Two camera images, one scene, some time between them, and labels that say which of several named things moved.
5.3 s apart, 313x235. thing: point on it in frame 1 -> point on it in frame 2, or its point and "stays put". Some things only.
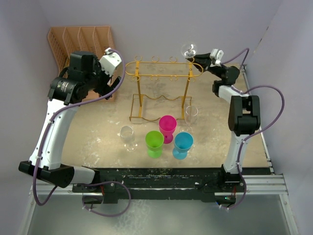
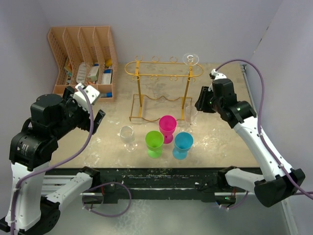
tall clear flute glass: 189,50 -> 190,59
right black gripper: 204,58 -> 201,104
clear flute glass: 190,117 stays put
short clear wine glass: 126,134 stays put
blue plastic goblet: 183,141 stays put
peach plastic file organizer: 63,41 stays put
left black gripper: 105,89 -> 69,102
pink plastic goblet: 167,124 stays put
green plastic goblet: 154,141 stays put
